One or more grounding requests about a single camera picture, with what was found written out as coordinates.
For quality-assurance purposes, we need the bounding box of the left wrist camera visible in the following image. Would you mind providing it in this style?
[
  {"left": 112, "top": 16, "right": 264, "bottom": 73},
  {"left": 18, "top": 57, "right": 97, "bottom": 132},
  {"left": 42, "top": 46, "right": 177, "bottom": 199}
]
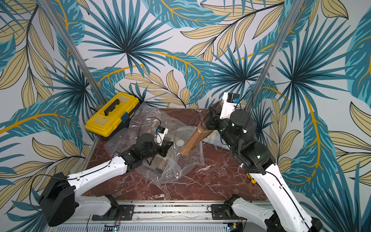
[{"left": 155, "top": 126, "right": 168, "bottom": 146}]

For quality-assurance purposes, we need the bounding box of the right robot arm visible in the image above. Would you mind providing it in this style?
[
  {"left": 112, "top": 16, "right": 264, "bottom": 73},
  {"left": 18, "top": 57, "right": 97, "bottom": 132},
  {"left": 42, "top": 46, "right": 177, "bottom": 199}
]
[{"left": 203, "top": 102, "right": 323, "bottom": 232}]

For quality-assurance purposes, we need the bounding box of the aluminium corner post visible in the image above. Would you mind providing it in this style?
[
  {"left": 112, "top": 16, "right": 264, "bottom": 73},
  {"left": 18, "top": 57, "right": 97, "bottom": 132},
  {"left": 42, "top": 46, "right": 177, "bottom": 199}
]
[
  {"left": 39, "top": 0, "right": 107, "bottom": 104},
  {"left": 245, "top": 0, "right": 304, "bottom": 113}
]

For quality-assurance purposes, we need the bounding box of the clear plastic vacuum bag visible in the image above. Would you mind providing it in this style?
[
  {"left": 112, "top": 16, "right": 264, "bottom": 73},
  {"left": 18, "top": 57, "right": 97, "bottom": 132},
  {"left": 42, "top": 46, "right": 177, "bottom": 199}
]
[{"left": 104, "top": 103, "right": 205, "bottom": 185}]

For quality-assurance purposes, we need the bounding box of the left aluminium corner post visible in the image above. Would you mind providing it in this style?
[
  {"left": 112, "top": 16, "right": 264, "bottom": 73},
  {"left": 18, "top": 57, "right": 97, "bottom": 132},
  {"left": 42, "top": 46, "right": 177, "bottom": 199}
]
[{"left": 39, "top": 0, "right": 107, "bottom": 104}]

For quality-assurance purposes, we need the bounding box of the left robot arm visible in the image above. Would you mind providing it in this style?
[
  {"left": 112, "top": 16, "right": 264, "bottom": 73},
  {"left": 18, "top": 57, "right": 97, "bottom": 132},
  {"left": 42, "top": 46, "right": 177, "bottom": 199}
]
[{"left": 38, "top": 133, "right": 174, "bottom": 227}]

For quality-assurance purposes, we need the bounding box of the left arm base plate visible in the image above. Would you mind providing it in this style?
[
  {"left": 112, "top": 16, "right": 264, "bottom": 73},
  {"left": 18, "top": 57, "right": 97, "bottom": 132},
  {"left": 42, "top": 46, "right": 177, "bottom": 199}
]
[{"left": 92, "top": 205, "right": 134, "bottom": 221}]

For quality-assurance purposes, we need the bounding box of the white vacuum valve cap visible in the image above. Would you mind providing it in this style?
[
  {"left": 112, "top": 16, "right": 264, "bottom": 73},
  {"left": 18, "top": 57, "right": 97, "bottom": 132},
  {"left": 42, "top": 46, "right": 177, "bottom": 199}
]
[{"left": 176, "top": 140, "right": 185, "bottom": 147}]

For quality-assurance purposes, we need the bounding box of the right aluminium corner post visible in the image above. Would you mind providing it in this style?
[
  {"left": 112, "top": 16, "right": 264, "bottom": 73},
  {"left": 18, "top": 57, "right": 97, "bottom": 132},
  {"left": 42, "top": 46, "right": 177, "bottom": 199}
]
[{"left": 245, "top": 0, "right": 304, "bottom": 113}]

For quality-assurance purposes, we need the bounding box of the yellow black toolbox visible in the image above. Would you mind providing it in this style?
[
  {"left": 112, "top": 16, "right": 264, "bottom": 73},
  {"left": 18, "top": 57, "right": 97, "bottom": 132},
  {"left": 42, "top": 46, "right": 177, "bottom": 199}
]
[{"left": 85, "top": 93, "right": 140, "bottom": 141}]

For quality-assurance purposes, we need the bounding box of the aluminium front rail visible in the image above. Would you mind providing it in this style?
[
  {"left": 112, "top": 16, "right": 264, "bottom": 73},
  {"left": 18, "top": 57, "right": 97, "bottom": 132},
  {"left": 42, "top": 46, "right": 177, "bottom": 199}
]
[{"left": 43, "top": 201, "right": 263, "bottom": 232}]

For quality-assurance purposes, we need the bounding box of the dark brown plaid blanket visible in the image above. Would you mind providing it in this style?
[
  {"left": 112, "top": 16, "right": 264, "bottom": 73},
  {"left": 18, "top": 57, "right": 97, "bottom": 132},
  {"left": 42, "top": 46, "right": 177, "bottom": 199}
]
[{"left": 180, "top": 113, "right": 214, "bottom": 156}]

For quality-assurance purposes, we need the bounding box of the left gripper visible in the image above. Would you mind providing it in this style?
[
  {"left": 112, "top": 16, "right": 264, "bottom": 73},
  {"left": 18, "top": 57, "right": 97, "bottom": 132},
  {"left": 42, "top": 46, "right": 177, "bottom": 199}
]
[{"left": 142, "top": 139, "right": 174, "bottom": 160}]

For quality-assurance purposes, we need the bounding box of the yellow utility knife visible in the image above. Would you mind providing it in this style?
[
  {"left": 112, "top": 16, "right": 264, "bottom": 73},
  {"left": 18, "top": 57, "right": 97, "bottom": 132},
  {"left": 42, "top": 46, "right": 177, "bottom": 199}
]
[{"left": 247, "top": 174, "right": 256, "bottom": 184}]

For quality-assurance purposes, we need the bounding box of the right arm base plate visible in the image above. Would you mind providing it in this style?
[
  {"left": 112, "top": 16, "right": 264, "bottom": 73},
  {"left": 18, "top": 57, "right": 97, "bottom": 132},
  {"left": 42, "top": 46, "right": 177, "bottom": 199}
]
[{"left": 207, "top": 204, "right": 246, "bottom": 220}]

